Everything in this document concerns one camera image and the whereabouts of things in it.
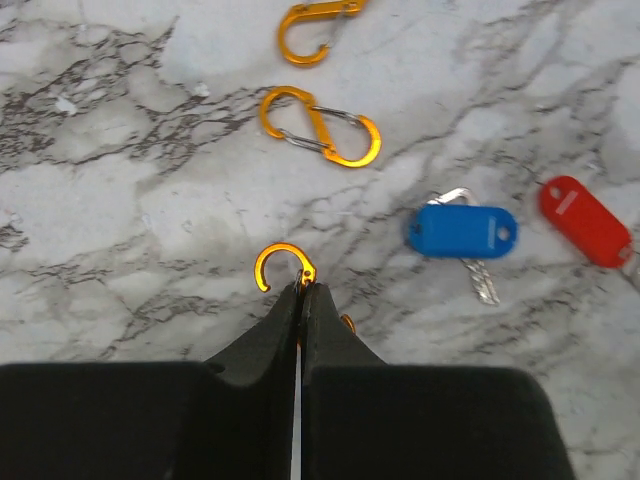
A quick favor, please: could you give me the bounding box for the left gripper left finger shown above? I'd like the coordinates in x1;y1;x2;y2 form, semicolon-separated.
1;286;299;479

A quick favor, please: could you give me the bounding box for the orange S carabiner pair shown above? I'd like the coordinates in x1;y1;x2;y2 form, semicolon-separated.
253;242;357;335

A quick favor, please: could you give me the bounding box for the red key tag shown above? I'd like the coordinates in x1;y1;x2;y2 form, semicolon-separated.
538;175;639;288

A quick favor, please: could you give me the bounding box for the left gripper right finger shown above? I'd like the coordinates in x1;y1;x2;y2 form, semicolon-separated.
301;284;574;479

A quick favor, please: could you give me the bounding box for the blue solid key tag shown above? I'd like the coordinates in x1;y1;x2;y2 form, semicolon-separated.
407;187;519;306

